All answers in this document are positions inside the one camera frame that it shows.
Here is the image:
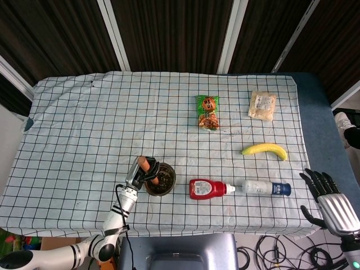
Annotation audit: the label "white bottle with blue cap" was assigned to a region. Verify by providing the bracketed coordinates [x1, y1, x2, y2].
[242, 179, 292, 197]

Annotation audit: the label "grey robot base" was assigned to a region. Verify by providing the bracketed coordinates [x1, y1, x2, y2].
[117, 232, 239, 270]

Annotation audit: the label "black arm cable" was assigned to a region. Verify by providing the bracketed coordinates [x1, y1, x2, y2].
[115, 183, 133, 270]

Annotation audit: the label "white partition post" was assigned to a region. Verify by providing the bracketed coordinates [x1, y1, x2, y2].
[330, 87, 360, 110]
[0, 55, 34, 102]
[217, 0, 249, 74]
[97, 0, 130, 71]
[271, 0, 321, 73]

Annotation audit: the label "black floor cables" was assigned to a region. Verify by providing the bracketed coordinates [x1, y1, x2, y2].
[236, 235, 349, 270]

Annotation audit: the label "steel bowl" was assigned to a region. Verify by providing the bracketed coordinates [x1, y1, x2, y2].
[145, 162, 177, 197]

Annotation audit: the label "red ketchup bottle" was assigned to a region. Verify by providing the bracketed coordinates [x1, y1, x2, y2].
[188, 178, 236, 200]

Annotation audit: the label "white shoe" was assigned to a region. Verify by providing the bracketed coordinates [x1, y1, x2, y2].
[334, 111, 357, 149]

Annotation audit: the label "clear bag of beige grains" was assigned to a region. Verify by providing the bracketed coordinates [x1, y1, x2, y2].
[247, 90, 277, 122]

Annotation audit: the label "wooden stick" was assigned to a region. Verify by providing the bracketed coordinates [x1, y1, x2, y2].
[139, 156, 160, 186]

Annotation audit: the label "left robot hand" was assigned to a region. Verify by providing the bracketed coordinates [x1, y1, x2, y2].
[125, 156, 161, 191]

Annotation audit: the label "green snack bag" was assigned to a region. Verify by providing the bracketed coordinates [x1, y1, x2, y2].
[196, 94, 221, 132]

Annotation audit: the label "yellow banana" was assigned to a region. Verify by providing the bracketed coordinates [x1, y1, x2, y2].
[242, 143, 289, 161]

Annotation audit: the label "white checkered tablecloth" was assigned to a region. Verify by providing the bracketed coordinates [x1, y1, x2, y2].
[0, 70, 324, 240]

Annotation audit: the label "green and red toy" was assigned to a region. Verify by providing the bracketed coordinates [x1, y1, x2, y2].
[0, 227, 43, 251]

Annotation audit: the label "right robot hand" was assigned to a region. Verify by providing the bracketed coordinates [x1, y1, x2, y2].
[299, 168, 360, 236]

